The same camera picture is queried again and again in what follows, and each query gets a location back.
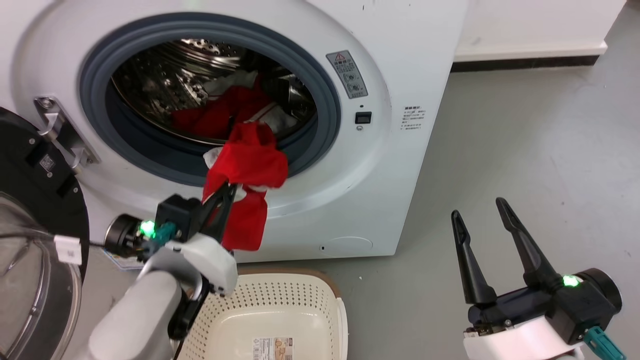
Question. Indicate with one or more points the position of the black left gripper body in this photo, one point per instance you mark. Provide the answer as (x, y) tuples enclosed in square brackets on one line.
[(177, 215)]

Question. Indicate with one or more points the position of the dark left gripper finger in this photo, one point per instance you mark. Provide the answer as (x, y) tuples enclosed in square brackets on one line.
[(219, 196), (226, 217)]

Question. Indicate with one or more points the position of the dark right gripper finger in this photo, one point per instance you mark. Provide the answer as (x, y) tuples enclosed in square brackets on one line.
[(527, 250), (470, 265)]

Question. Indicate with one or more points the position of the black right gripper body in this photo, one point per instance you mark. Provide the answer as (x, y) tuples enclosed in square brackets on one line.
[(575, 300)]

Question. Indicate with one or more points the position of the red garment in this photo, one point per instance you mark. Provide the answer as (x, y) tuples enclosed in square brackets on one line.
[(252, 160)]

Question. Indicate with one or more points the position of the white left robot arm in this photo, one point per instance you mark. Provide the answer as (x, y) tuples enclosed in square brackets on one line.
[(145, 315)]

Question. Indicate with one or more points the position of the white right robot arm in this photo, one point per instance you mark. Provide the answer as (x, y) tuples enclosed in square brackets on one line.
[(520, 342)]

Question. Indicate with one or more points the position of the red clothes pile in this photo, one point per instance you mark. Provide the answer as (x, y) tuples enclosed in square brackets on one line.
[(225, 112)]

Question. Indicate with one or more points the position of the cream perforated laundry basket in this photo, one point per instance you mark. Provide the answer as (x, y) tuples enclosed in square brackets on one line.
[(280, 310)]

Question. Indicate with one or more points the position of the paper basket label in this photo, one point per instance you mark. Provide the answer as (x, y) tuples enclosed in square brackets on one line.
[(272, 348)]

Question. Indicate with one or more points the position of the white front-load washing machine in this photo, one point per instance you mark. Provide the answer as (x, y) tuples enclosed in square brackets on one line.
[(400, 50)]

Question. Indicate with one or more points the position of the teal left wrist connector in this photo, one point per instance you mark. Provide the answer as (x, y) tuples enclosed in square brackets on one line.
[(161, 235)]

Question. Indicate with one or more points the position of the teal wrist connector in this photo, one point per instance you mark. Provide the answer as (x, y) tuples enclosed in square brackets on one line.
[(604, 345), (161, 235)]

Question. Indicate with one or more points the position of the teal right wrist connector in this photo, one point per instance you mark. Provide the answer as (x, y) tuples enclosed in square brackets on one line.
[(604, 345)]

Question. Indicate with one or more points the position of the blue white sticker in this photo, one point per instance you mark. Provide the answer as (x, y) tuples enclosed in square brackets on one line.
[(120, 261)]

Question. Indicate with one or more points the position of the round drain filter cover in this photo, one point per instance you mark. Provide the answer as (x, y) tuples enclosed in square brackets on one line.
[(347, 246)]

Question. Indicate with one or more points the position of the steel washer drum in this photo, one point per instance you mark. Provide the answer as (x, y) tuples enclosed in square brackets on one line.
[(160, 75)]

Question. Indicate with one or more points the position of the small code sticker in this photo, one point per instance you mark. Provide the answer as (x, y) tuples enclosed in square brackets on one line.
[(47, 163)]

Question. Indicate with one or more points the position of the metal door hinge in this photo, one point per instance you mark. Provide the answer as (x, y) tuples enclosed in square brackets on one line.
[(62, 132)]

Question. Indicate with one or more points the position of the black round washer door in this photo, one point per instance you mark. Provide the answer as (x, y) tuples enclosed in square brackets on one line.
[(30, 190)]

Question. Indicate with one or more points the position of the grey rubber door gasket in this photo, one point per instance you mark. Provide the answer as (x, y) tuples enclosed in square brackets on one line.
[(322, 80)]

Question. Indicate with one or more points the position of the printed text label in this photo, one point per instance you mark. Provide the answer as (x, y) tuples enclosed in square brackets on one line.
[(413, 118)]

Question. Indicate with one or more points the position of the black door latch slot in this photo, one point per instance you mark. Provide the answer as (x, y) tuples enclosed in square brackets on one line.
[(363, 118)]

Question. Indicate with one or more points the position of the grey warning sticker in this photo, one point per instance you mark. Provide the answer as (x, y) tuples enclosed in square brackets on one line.
[(347, 74)]

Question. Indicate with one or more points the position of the black baseboard strip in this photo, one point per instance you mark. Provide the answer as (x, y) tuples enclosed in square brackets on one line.
[(525, 63)]

